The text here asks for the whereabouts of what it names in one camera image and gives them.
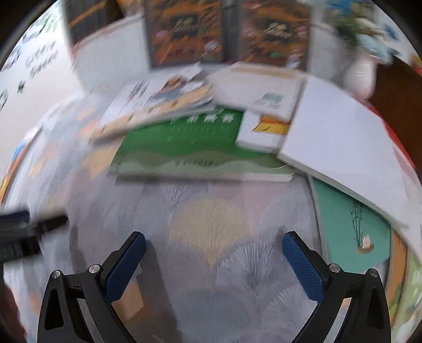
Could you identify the orange cover book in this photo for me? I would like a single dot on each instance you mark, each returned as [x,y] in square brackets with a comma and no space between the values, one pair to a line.
[397,264]

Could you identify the white comic cover book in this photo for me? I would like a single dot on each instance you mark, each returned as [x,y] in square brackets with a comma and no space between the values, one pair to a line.
[179,92]

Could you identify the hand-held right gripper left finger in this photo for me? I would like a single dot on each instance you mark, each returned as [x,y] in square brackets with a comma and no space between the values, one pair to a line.
[127,267]

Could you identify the brown wooden cabinet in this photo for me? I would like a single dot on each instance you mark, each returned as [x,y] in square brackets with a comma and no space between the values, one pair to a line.
[399,82]

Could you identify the ginkgo patterned tablecloth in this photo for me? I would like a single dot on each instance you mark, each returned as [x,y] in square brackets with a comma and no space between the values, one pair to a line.
[211,204]

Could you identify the white bookshelf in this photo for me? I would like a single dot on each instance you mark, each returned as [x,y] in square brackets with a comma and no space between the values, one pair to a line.
[112,49]

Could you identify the orange edged picture book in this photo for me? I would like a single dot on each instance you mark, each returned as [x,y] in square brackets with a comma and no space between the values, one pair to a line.
[16,158]

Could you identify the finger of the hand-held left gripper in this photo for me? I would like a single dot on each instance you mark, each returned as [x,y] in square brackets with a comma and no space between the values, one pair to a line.
[49,223]

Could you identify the green bird cover book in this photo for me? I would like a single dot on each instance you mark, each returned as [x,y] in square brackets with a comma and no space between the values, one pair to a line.
[184,148]

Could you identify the dark ornate hardcover book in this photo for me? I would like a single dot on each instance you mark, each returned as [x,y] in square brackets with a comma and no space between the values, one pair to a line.
[184,33]
[273,33]

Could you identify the white vase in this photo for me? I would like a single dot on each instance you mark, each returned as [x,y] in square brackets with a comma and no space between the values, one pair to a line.
[359,77]

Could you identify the light green picture book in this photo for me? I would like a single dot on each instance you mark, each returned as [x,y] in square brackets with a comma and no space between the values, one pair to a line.
[407,290]

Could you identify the white book green logo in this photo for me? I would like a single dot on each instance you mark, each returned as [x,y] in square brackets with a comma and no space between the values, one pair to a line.
[260,87]

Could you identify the white picture book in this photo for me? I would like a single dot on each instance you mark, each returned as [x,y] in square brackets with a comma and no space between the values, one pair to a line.
[118,108]

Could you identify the teal bamboo cover book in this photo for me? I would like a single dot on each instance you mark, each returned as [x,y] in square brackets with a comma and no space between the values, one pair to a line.
[343,224]

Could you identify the large plain white book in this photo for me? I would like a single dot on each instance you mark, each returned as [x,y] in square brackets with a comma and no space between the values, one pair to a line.
[346,148]

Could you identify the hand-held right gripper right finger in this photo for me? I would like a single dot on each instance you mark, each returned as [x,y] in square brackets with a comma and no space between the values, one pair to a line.
[303,267]

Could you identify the white book pink text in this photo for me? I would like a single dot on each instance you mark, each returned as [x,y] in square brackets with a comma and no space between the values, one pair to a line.
[412,184]

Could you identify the small white orange book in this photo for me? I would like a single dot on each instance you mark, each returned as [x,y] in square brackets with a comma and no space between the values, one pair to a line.
[260,137]

